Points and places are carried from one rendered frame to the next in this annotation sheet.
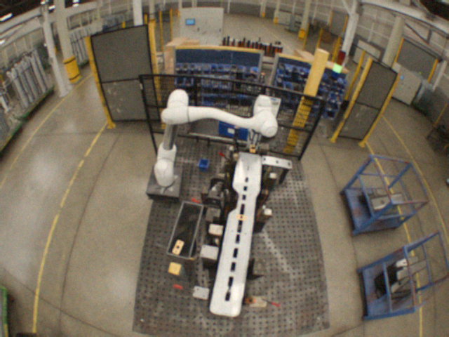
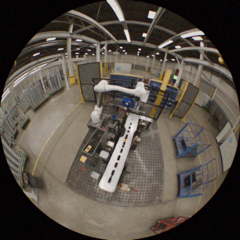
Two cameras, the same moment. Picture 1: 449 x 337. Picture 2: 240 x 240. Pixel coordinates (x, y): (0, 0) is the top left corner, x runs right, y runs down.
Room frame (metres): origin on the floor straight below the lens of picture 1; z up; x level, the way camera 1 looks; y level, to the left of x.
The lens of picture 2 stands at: (0.11, -0.14, 1.91)
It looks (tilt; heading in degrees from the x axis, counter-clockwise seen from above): 45 degrees down; 10
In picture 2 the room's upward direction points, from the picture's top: 5 degrees clockwise
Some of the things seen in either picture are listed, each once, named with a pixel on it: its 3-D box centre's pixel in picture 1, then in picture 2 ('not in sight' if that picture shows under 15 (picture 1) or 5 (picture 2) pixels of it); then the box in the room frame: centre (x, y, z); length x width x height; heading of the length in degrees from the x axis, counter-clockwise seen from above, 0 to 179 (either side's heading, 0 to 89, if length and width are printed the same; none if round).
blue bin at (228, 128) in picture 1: (234, 127); (128, 102); (1.53, -0.06, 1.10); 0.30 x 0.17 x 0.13; 75
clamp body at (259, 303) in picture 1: (252, 301); (123, 185); (0.01, -0.29, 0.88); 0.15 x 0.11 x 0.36; 84
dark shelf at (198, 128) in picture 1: (232, 133); (127, 105); (1.53, -0.05, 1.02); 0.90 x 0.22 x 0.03; 84
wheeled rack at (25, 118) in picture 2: not in sight; (19, 113); (-0.39, 6.75, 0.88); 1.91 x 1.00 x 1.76; 94
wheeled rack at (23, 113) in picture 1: (28, 88); (54, 83); (3.98, 7.32, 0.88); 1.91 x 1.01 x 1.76; 5
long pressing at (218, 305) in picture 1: (241, 220); (125, 142); (0.60, -0.16, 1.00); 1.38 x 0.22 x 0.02; 174
